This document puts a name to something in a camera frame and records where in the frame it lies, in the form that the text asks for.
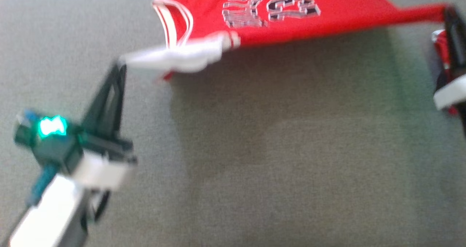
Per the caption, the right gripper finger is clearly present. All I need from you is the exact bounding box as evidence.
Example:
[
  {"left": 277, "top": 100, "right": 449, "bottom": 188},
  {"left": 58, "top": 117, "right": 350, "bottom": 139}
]
[
  {"left": 454, "top": 9, "right": 466, "bottom": 76},
  {"left": 444, "top": 6, "right": 461, "bottom": 79}
]

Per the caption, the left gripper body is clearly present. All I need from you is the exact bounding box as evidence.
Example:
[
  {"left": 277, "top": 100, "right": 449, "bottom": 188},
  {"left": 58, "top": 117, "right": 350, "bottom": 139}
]
[{"left": 14, "top": 111, "right": 138, "bottom": 189}]

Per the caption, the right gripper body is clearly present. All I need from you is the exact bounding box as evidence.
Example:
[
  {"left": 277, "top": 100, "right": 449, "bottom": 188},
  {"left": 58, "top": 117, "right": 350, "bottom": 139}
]
[{"left": 433, "top": 74, "right": 466, "bottom": 138}]

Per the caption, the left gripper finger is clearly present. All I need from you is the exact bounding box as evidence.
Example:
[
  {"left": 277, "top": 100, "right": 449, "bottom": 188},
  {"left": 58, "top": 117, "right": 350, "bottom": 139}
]
[
  {"left": 100, "top": 66, "right": 128, "bottom": 138},
  {"left": 82, "top": 63, "right": 122, "bottom": 135}
]

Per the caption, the red jersey with number print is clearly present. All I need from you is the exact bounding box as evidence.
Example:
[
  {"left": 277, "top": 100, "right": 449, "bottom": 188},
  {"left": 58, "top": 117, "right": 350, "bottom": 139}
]
[{"left": 118, "top": 0, "right": 452, "bottom": 82}]

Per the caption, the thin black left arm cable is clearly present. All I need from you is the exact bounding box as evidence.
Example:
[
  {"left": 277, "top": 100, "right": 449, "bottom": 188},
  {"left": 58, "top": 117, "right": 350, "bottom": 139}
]
[{"left": 86, "top": 191, "right": 111, "bottom": 222}]

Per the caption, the teal left gripper cable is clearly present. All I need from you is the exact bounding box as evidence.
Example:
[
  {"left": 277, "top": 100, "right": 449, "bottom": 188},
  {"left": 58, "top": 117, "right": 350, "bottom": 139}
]
[{"left": 27, "top": 165, "right": 58, "bottom": 207}]

